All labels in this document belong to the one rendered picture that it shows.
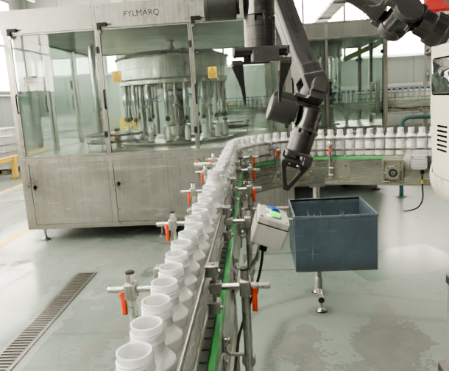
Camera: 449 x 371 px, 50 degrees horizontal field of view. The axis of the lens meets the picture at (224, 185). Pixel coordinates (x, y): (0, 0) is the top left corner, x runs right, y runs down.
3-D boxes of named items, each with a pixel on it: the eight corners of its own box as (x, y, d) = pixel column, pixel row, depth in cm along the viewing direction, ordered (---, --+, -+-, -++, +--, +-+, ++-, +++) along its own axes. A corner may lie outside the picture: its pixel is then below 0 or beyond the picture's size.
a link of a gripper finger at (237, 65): (272, 103, 85) (271, 48, 84) (232, 105, 86) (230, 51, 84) (271, 103, 92) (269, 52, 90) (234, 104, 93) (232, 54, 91)
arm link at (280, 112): (328, 78, 112) (316, 94, 120) (282, 63, 111) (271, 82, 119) (320, 123, 108) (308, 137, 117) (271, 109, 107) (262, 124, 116)
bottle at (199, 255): (182, 308, 95) (175, 228, 92) (211, 308, 94) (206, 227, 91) (175, 322, 89) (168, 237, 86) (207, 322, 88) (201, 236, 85)
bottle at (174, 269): (154, 377, 72) (143, 272, 69) (166, 355, 78) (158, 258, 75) (192, 380, 71) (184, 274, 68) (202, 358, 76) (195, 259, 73)
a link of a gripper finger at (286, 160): (272, 188, 114) (284, 150, 113) (271, 182, 121) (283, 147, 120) (299, 196, 114) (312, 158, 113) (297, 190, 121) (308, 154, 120)
